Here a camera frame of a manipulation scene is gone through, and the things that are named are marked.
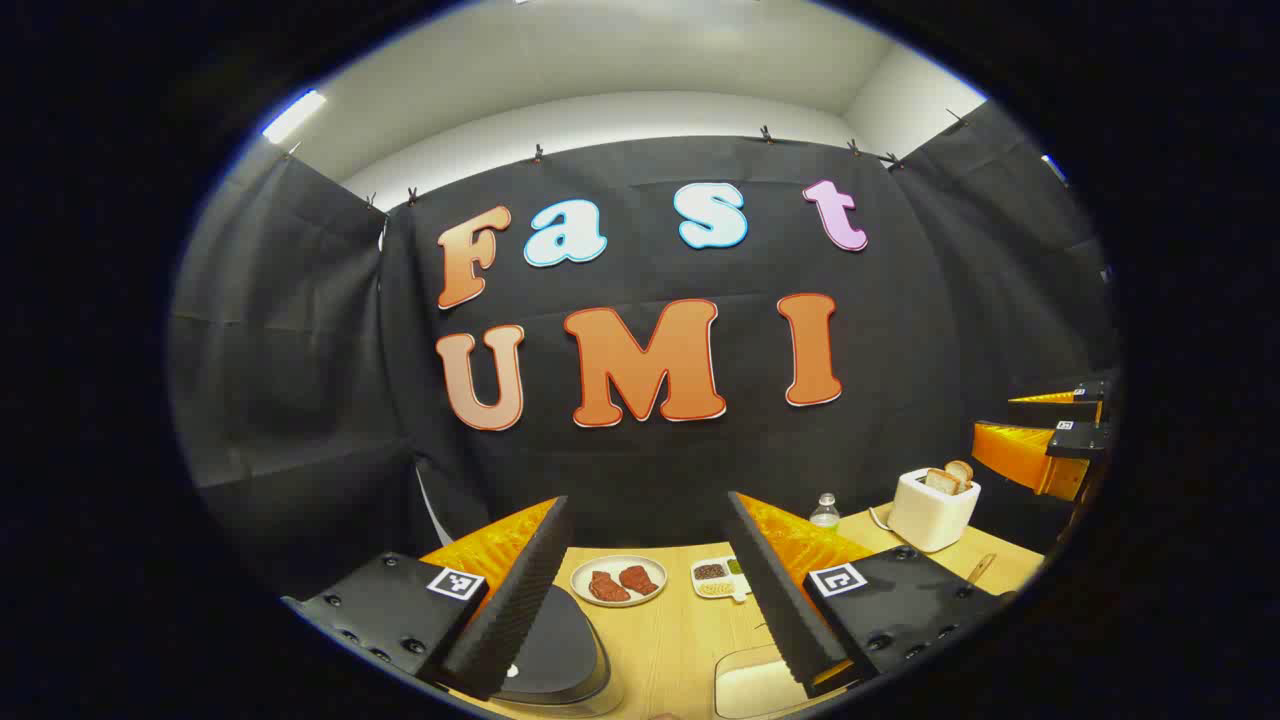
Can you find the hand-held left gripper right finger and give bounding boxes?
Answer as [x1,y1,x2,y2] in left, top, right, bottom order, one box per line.
[722,490,1011,699]

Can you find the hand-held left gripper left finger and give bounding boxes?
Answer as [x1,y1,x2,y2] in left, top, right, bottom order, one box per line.
[283,495,576,701]

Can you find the black rice cooker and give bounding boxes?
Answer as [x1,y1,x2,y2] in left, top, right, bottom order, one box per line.
[497,585,613,707]

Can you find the white divided bean dish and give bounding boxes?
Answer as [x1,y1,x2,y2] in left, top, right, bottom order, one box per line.
[690,556,753,604]

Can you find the clear plastic container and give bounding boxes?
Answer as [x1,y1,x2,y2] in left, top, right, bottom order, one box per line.
[714,645,813,719]

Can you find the white toaster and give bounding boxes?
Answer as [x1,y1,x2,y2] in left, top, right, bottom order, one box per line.
[886,468,982,553]

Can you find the round white plate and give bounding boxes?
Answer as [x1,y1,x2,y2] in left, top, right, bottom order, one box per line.
[570,555,668,608]

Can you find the ceiling light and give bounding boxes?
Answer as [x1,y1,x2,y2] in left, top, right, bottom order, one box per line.
[262,90,328,144]

